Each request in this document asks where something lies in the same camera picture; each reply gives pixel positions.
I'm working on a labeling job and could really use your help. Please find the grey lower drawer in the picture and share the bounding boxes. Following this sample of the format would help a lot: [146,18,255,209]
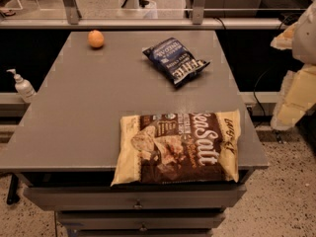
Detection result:
[57,211,225,231]

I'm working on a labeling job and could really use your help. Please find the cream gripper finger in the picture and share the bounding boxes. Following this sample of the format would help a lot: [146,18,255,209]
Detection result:
[271,24,296,50]
[271,64,316,130]

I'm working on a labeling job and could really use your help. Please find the orange fruit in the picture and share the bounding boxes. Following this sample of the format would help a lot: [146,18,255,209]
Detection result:
[88,30,104,48]

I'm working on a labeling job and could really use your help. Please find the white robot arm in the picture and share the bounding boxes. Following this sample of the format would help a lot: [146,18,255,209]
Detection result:
[271,1,316,130]

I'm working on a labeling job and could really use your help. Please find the brown sea salt chip bag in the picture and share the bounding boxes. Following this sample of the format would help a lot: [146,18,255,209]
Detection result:
[112,111,241,185]

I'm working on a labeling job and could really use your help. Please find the left metal post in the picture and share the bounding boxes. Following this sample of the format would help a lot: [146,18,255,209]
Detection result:
[62,0,82,25]

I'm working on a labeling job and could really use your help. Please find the black cable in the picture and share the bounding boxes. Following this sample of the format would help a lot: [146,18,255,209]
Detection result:
[252,68,272,128]

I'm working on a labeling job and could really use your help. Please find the grey top drawer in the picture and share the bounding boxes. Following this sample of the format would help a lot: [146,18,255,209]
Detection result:
[24,185,246,211]

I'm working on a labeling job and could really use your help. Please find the grey drawer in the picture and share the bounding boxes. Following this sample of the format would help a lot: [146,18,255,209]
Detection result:
[57,211,225,231]
[24,185,246,211]

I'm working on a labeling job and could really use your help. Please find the metal post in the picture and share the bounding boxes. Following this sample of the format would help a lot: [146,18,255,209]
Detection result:
[62,0,82,25]
[192,0,205,25]

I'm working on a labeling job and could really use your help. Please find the blue chip bag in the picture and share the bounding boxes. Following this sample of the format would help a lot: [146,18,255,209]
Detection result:
[143,38,210,87]

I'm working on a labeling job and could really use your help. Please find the white pump dispenser bottle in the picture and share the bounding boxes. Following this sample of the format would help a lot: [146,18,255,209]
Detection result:
[8,69,36,103]

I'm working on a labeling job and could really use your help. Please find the black table leg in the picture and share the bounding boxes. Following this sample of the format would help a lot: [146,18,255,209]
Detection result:
[7,175,20,205]

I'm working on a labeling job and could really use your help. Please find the right metal post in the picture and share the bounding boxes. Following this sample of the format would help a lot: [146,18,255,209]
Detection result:
[192,0,205,25]

